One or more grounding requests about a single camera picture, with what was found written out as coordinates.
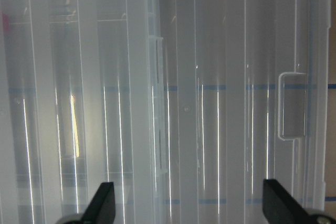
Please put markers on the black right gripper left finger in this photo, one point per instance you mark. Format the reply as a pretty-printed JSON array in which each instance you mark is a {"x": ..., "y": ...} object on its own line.
[{"x": 101, "y": 209}]

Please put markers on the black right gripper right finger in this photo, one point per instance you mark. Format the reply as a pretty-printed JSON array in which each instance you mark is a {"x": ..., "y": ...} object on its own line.
[{"x": 280, "y": 207}]

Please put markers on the clear plastic box lid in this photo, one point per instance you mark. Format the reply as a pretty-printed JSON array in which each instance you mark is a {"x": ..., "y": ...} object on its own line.
[{"x": 245, "y": 95}]

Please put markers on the clear plastic storage box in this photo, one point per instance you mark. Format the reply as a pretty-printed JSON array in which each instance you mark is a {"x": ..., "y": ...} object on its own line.
[{"x": 81, "y": 104}]

